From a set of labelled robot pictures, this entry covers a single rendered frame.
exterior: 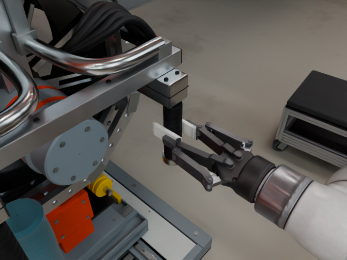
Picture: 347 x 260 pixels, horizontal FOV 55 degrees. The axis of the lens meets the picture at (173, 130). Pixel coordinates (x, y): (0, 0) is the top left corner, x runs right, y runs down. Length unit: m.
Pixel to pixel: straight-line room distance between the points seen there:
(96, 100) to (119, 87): 0.04
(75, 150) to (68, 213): 0.35
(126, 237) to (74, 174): 0.70
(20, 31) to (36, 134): 0.21
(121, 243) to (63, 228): 0.39
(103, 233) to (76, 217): 0.31
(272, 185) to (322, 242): 0.10
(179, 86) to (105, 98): 0.14
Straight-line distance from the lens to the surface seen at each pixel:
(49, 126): 0.46
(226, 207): 1.55
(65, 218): 0.91
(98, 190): 0.95
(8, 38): 0.62
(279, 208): 0.52
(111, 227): 1.24
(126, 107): 0.84
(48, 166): 0.56
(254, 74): 2.42
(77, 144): 0.57
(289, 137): 1.73
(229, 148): 0.59
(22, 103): 0.45
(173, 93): 0.56
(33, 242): 0.69
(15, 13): 0.60
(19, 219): 0.68
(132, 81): 0.52
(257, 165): 0.54
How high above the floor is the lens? 1.26
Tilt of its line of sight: 42 degrees down
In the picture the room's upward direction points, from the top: straight up
